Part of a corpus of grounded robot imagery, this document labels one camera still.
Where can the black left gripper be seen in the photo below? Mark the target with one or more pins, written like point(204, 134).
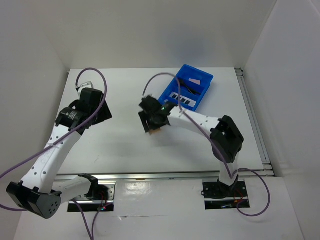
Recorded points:
point(106, 114)

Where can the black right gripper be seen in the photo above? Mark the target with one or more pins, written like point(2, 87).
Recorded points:
point(145, 117)

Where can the tan blotting paper pad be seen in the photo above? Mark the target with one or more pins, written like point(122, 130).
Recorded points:
point(154, 131)

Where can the bobby pin card pack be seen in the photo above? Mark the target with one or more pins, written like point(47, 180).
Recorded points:
point(183, 100)

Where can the slim black makeup brush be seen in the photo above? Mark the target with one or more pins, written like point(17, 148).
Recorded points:
point(191, 90)

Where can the pink blotting paper pad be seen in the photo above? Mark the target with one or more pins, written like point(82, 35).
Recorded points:
point(195, 81)

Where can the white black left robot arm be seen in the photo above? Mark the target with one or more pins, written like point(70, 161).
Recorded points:
point(35, 191)

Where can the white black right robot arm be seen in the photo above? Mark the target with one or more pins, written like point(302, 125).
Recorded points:
point(222, 133)

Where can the blue plastic organizer bin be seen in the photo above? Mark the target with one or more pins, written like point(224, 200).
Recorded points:
point(193, 85)

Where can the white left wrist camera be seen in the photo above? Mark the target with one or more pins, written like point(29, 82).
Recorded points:
point(85, 85)

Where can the aluminium table edge rail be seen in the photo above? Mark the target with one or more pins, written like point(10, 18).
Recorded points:
point(164, 176)

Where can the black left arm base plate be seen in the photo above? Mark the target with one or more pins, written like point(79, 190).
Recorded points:
point(91, 199)

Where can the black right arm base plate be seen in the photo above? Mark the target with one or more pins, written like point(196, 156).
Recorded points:
point(220, 197)

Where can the aluminium side rail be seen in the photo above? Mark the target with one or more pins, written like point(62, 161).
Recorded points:
point(267, 165)

